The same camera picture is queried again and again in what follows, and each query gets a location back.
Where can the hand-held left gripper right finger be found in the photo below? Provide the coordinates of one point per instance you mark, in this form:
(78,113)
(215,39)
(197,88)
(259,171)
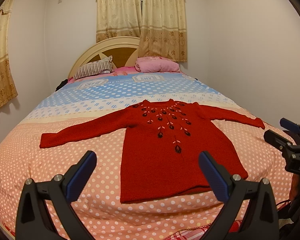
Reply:
(213,177)

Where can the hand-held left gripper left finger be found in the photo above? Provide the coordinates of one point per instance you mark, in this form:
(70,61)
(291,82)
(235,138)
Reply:
(81,177)

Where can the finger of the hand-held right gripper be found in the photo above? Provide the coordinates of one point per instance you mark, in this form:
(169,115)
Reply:
(290,125)
(275,137)

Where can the red knitted sweater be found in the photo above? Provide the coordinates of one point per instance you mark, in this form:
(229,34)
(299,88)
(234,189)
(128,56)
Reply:
(160,167)

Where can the person's right forearm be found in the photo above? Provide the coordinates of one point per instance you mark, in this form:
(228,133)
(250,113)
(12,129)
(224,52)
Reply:
(295,186)

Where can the red plaid cloth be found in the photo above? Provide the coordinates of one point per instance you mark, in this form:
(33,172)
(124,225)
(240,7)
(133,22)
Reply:
(202,232)

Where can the polka dot quilt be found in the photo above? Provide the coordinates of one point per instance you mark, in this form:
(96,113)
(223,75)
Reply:
(65,105)

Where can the black bag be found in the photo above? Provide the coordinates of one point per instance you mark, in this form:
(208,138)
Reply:
(62,85)

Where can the striped pillow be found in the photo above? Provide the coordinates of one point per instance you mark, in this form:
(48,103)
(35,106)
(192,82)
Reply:
(93,68)

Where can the pink floral bedsheet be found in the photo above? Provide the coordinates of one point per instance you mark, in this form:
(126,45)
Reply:
(122,70)

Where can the cream wooden headboard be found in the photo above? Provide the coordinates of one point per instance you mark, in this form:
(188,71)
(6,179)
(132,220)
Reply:
(90,52)

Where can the pink pillow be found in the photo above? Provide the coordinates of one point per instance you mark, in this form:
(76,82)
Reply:
(156,65)

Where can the beige floral side curtain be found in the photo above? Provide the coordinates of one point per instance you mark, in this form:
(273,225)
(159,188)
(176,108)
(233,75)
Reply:
(0,67)

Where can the beige floral curtain panel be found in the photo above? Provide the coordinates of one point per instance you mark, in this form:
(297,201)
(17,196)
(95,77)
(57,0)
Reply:
(165,25)
(117,17)

